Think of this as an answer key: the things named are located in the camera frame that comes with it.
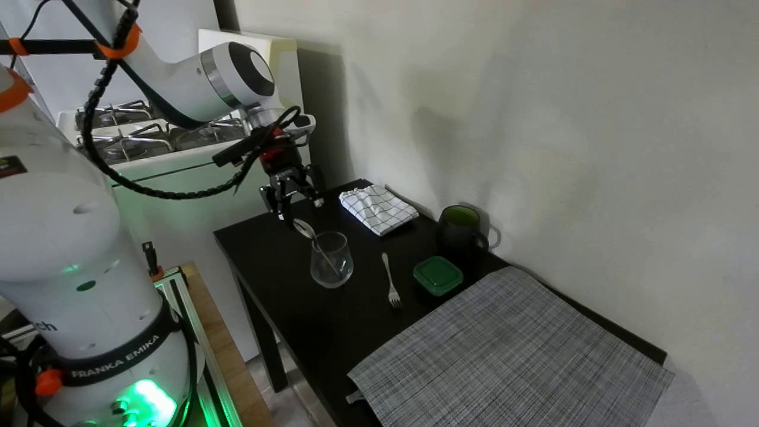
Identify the clear glass cup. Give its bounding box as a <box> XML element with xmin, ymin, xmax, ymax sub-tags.
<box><xmin>311</xmin><ymin>230</ymin><xmax>353</xmax><ymax>290</ymax></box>

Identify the green lidded small container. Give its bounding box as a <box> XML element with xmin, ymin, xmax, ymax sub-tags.
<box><xmin>413</xmin><ymin>257</ymin><xmax>464</xmax><ymax>298</ymax></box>

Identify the grey woven placemat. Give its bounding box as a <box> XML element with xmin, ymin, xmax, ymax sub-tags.
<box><xmin>348</xmin><ymin>268</ymin><xmax>671</xmax><ymax>427</ymax></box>

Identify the dark green mug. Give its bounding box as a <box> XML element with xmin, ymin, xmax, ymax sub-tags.
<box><xmin>436</xmin><ymin>204</ymin><xmax>501</xmax><ymax>254</ymax></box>

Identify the black table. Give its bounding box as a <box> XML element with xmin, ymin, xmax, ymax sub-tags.
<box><xmin>216</xmin><ymin>200</ymin><xmax>663</xmax><ymax>427</ymax></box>

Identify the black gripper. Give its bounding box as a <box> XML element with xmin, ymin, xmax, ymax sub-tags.
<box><xmin>260</xmin><ymin>139</ymin><xmax>324</xmax><ymax>224</ymax></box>

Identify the checkered folded cloth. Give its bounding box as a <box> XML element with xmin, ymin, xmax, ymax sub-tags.
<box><xmin>339</xmin><ymin>185</ymin><xmax>417</xmax><ymax>238</ymax></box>

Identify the black corrugated cable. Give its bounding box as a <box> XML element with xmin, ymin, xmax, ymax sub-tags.
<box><xmin>79</xmin><ymin>0</ymin><xmax>303</xmax><ymax>202</ymax></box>

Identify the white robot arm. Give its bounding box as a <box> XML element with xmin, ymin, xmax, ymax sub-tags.
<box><xmin>0</xmin><ymin>0</ymin><xmax>316</xmax><ymax>427</ymax></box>

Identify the white shelf with clutter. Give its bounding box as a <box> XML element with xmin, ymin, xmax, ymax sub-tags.
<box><xmin>92</xmin><ymin>30</ymin><xmax>301</xmax><ymax>192</ymax></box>

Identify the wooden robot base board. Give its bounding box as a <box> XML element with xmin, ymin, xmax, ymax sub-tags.
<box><xmin>181</xmin><ymin>263</ymin><xmax>273</xmax><ymax>427</ymax></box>

